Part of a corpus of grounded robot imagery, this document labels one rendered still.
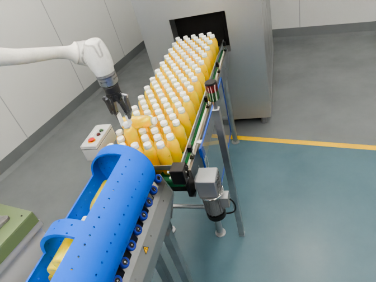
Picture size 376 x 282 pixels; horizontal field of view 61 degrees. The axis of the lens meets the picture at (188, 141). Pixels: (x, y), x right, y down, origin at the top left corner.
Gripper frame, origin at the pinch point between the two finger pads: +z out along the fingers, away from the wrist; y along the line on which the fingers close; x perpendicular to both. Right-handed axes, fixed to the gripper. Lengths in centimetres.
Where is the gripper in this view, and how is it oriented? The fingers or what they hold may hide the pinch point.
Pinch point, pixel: (124, 119)
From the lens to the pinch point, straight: 162.8
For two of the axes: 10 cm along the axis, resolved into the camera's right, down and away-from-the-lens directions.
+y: 9.5, -0.4, -3.1
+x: 2.2, -6.3, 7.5
